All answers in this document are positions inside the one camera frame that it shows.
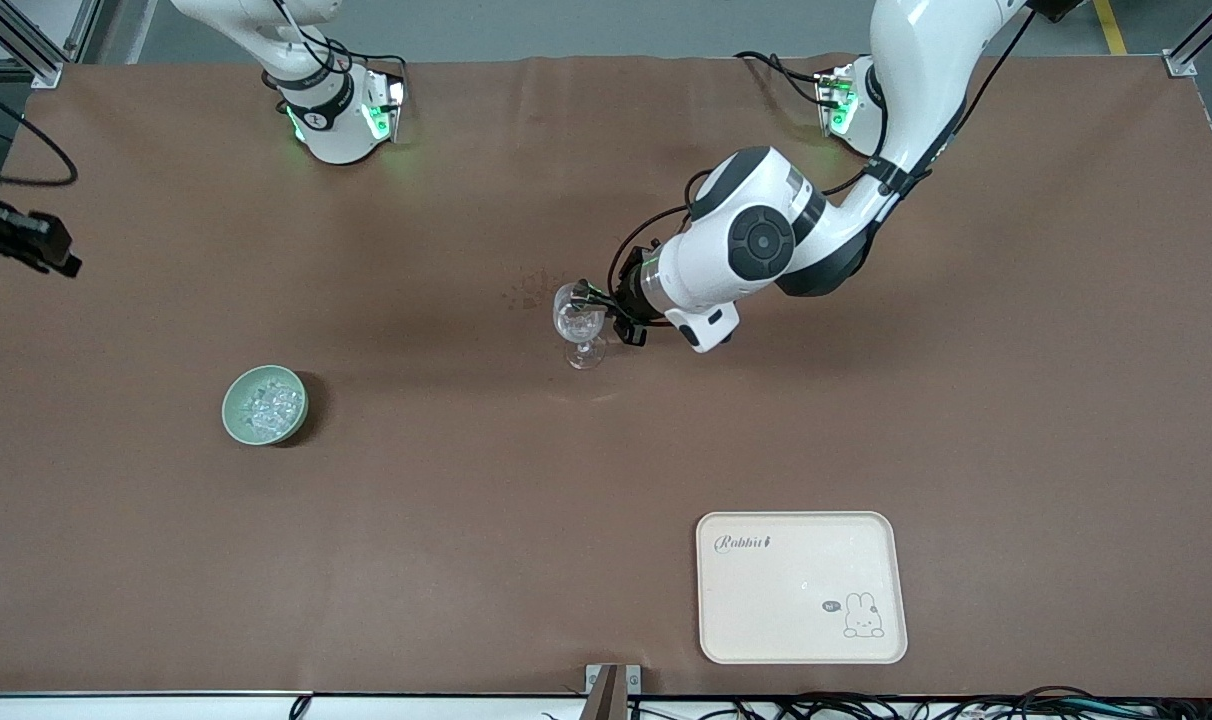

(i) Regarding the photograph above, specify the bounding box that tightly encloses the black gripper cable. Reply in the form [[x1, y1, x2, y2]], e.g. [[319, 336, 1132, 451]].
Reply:
[[0, 78, 79, 189], [606, 8, 1039, 303]]

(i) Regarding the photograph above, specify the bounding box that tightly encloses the black base cable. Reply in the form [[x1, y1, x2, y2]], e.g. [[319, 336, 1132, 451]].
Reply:
[[260, 0, 408, 93], [733, 50, 829, 107]]

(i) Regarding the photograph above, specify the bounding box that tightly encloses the black left base cable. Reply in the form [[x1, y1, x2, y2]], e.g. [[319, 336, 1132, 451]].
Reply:
[[733, 50, 829, 107]]

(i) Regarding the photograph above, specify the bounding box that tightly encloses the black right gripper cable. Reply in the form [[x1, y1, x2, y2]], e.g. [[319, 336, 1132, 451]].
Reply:
[[0, 78, 79, 189]]

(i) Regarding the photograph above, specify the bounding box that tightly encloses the clear wine glass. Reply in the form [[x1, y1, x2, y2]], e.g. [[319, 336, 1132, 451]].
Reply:
[[552, 282, 608, 371]]

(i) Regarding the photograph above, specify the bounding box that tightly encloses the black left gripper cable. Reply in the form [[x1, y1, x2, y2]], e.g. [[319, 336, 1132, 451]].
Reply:
[[606, 8, 1039, 303]]

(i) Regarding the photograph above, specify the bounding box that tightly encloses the brown camera post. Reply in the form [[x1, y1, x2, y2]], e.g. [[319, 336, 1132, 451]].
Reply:
[[587, 665, 628, 720]]

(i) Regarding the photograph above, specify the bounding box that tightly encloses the black right base cable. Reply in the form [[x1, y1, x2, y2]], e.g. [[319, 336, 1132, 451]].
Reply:
[[260, 0, 408, 93]]

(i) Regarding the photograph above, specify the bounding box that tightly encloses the black cable bundle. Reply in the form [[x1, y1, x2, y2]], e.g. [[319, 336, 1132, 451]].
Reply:
[[541, 685, 1212, 720]]

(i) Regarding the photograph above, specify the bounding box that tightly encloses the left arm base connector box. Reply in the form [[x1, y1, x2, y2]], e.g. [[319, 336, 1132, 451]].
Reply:
[[815, 64, 860, 138]]

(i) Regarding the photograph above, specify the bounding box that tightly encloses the aluminium frame profile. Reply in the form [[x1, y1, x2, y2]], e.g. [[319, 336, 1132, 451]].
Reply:
[[0, 0, 104, 90], [1162, 0, 1212, 211]]

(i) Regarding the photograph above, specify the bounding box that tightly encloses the clear ice cubes pile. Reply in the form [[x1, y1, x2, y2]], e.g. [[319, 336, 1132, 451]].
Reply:
[[244, 383, 303, 434]]

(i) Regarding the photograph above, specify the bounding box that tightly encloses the brown table cover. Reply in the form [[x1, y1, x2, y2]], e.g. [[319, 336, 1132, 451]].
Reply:
[[0, 55, 1212, 699]]

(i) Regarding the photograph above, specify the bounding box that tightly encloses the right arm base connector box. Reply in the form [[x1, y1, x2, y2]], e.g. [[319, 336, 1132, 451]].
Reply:
[[364, 74, 408, 143]]

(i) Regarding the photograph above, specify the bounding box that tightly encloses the grey metal bracket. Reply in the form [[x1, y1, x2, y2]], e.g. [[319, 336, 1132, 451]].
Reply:
[[585, 663, 643, 695]]

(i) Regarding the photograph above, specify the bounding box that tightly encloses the cream rabbit print tray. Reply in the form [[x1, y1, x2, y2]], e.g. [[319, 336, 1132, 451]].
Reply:
[[695, 511, 909, 665]]

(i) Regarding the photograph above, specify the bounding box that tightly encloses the green ceramic bowl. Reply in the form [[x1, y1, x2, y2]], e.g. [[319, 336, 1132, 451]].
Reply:
[[222, 365, 310, 447]]

